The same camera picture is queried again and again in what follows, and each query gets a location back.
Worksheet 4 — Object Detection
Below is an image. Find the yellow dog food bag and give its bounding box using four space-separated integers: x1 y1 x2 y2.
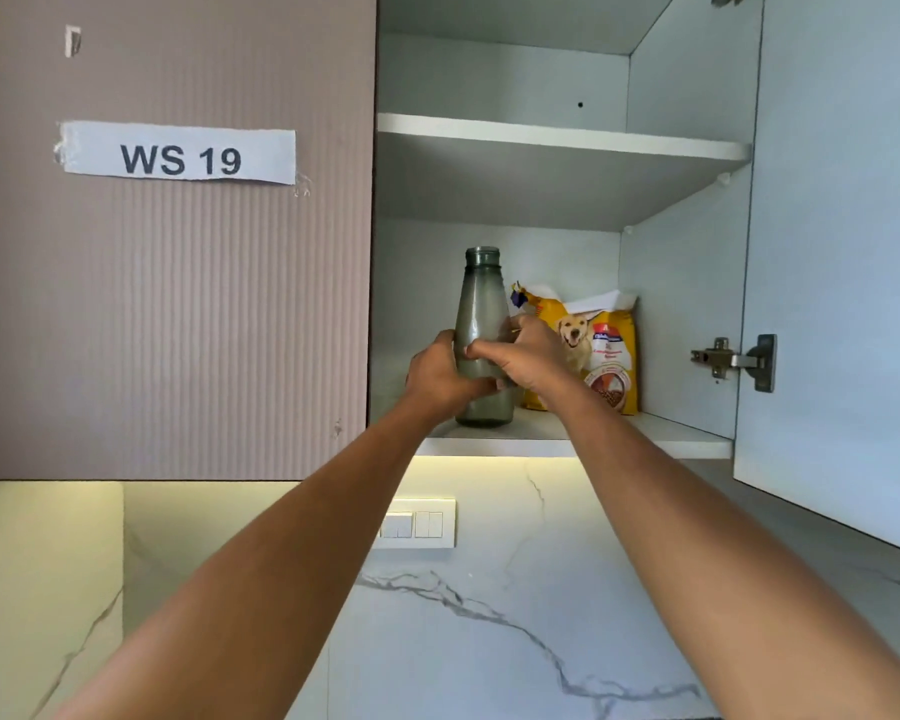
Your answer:
509 281 640 417

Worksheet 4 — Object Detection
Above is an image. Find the grey water bottle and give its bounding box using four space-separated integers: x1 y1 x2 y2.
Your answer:
453 246 517 428

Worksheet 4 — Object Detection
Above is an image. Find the person's right forearm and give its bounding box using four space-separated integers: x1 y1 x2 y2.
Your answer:
543 374 900 720

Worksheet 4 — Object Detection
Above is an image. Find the white cabinet shelf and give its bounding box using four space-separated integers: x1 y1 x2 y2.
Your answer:
375 112 754 233

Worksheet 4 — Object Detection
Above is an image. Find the person's left forearm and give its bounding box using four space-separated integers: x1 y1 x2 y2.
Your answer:
52 400 451 720

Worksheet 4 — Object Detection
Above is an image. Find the white switch panel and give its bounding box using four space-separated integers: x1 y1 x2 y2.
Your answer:
371 496 458 551

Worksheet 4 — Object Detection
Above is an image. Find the person's left hand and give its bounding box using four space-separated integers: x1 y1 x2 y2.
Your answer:
403 329 501 425

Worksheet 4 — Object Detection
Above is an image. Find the brown wall cabinet body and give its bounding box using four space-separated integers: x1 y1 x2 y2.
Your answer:
367 0 766 460

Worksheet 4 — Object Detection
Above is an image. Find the white paper label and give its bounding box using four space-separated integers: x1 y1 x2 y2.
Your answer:
53 120 298 187

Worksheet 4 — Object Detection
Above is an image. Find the person's right hand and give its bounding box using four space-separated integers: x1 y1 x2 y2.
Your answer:
464 314 583 403

